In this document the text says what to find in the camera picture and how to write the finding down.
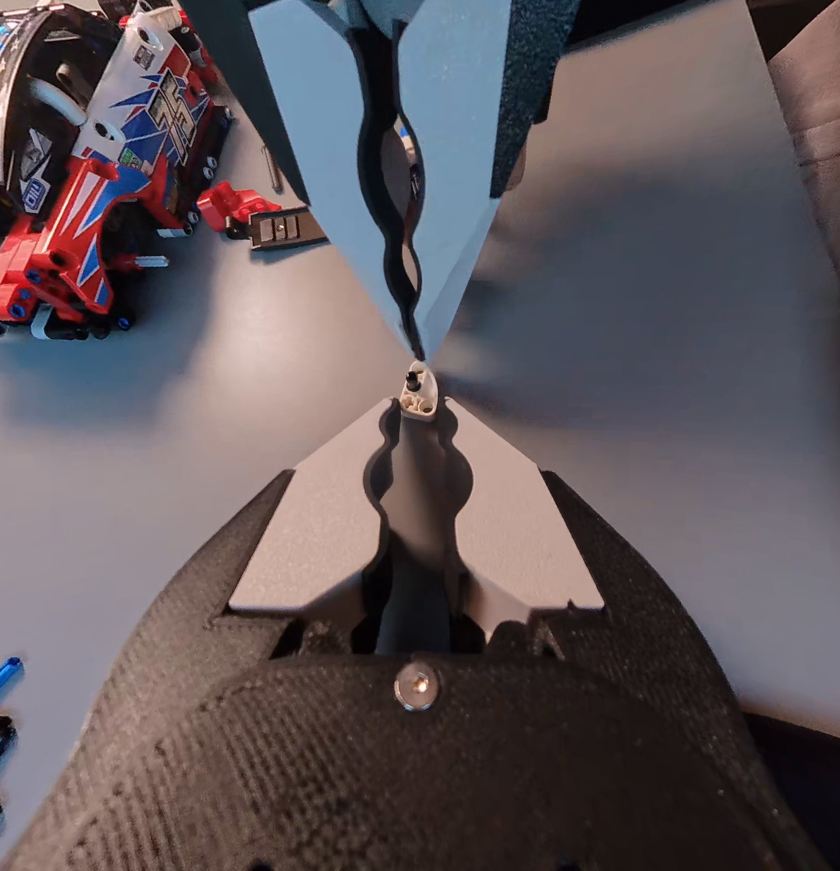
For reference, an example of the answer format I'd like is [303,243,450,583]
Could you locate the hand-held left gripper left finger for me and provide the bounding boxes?
[227,396,401,641]

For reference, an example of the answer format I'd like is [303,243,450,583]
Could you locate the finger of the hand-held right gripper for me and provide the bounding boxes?
[247,0,425,361]
[394,0,501,361]

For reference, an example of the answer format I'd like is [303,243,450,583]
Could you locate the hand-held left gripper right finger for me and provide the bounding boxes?
[438,395,606,645]

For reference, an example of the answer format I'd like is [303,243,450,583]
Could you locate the red lego piece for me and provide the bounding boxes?
[197,183,282,232]

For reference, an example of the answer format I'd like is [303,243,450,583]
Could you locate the white lego liftarm piece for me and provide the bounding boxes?
[398,361,438,423]

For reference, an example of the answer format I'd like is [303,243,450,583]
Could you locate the lego race car model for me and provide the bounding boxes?
[0,0,233,341]

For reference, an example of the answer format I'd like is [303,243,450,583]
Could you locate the black lego panel assembly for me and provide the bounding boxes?
[226,123,422,253]

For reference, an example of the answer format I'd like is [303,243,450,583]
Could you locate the black chair armrest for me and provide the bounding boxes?
[569,0,835,62]

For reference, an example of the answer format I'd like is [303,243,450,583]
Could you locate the cluster of blue black pins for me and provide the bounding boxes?
[0,656,25,825]

